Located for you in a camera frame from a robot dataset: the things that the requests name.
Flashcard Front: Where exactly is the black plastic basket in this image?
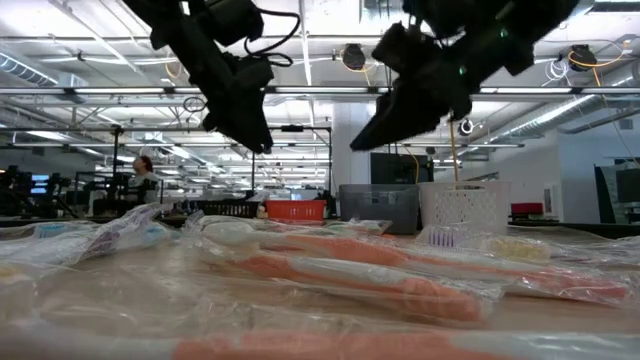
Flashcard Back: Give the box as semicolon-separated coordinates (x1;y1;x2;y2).
199;199;261;219

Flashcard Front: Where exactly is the red box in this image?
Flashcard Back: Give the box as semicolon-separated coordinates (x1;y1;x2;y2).
509;201;545;216

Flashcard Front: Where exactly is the dark screen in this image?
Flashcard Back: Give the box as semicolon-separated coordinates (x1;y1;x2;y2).
593;162;640;225

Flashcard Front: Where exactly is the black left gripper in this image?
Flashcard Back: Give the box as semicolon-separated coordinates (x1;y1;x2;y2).
167;22;274;155

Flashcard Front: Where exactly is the grey translucent bin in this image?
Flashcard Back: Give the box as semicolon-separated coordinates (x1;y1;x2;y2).
338;183;420;235

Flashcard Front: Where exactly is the black cabinet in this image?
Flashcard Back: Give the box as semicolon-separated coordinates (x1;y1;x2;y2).
369;152;435;185

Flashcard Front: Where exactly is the white column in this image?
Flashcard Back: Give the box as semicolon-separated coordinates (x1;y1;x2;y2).
332;102;372;194

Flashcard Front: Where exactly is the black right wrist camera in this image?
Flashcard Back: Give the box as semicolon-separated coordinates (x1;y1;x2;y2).
371;22;437;76

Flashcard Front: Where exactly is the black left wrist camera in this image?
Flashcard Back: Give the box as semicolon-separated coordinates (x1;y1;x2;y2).
233;52;275;92

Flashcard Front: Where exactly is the white perforated basket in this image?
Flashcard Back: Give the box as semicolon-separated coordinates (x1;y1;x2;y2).
418;180;512;234

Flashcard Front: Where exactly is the black robot station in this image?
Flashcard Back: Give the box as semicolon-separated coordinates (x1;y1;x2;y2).
0;164;79;220
74;169;166;218

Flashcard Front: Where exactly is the silver ventilation duct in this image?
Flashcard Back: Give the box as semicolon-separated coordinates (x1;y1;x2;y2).
492;92;640;146
0;49;89;90

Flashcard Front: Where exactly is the orange plastic basket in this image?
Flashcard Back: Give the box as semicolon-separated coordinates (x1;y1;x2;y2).
264;199;328;222

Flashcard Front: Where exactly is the black gantry frame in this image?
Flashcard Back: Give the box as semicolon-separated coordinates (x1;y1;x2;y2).
0;124;206;217
249;124;334;196

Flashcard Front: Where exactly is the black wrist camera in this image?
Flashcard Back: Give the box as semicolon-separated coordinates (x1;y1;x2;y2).
371;22;437;76
233;52;275;92

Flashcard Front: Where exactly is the white wall box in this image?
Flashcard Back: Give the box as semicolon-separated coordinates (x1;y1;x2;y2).
542;182;564;220

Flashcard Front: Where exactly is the person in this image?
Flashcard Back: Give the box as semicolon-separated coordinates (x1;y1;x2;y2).
127;154;164;204

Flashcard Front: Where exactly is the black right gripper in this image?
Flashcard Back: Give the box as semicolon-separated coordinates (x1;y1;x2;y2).
349;29;521;152

